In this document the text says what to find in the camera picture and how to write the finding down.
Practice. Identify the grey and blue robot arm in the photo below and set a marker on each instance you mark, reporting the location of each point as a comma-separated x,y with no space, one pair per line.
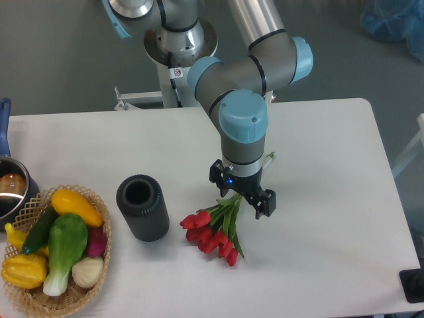
241,116

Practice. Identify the woven wicker basket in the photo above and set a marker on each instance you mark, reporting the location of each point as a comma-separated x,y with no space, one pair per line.
33,302

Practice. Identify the blue plastic bag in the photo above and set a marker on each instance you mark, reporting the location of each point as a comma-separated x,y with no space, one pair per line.
395,21

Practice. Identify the black device at table edge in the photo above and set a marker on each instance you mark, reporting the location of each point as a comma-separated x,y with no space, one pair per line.
412,284

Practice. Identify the purple red radish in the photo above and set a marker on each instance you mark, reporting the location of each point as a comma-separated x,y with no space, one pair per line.
96,243

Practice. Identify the small yellow gourd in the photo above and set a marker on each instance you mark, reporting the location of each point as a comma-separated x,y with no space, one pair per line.
16,238

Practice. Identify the yellow bell pepper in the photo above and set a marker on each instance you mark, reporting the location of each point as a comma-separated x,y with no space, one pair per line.
24,271

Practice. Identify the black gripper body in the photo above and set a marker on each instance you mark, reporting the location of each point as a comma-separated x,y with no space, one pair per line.
248,186

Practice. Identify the red tulip bouquet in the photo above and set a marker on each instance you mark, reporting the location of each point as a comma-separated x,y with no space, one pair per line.
215,228

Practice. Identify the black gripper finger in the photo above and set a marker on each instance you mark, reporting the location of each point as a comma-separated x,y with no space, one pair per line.
216,176
263,202

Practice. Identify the white garlic bulb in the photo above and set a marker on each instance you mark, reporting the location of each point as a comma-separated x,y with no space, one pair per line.
87,271

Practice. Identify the dark green cucumber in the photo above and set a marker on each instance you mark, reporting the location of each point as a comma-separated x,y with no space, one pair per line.
39,234

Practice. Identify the yellow squash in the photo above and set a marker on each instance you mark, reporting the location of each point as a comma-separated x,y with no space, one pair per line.
66,201

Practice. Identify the white frame at right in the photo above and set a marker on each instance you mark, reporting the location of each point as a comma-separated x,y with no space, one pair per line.
410,151

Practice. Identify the green bok choy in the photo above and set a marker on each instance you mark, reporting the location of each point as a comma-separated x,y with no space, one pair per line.
66,243

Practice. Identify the blue handled saucepan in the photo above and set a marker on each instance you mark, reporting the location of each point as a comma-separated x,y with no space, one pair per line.
17,186

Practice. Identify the dark grey ribbed vase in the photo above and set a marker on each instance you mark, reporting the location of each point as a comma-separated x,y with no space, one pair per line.
141,202

